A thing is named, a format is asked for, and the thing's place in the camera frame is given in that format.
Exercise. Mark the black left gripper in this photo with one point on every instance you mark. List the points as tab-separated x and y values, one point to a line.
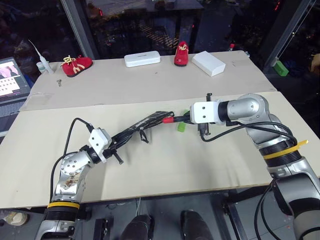
119	158

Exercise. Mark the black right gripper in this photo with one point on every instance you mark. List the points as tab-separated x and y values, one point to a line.
203	130

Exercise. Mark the small green block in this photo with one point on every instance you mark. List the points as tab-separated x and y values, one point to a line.
181	127

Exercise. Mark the black grid pouch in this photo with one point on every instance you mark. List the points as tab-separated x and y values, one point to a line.
150	121

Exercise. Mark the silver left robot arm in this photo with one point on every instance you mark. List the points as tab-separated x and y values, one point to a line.
71	170

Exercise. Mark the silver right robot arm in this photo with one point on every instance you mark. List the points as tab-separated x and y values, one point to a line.
240	107

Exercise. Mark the white rectangular box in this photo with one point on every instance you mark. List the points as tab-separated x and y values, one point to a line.
208	63

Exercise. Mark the red shoe yellow laces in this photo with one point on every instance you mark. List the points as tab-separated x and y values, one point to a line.
181	56

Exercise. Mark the white flat rounded case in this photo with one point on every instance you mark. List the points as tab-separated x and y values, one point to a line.
142	58

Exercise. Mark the small red capped bottle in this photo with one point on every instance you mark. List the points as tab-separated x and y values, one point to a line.
232	47

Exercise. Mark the small metal screw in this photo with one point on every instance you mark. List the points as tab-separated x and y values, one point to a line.
59	82

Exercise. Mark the dark rounded shape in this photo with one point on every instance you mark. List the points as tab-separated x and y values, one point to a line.
193	225
137	227

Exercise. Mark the red shoe yellow M logo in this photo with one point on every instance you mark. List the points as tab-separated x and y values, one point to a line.
77	65

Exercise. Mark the clear plastic tape piece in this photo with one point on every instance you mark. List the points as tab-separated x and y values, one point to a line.
40	98

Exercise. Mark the white nozzle glue bottle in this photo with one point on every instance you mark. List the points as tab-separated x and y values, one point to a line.
43	61

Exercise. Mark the grey laptop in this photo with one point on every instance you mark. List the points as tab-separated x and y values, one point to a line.
11	80

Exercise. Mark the beige tape roll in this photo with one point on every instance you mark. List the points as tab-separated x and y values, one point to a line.
15	218

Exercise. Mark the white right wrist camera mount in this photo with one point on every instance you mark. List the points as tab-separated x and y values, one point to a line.
205	112

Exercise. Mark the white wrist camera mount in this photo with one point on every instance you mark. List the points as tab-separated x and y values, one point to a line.
205	112
98	140

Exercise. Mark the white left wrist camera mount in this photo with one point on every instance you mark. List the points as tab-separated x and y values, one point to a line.
98	140

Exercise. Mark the grey aluminium frame post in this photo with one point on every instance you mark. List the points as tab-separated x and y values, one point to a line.
80	30
287	32

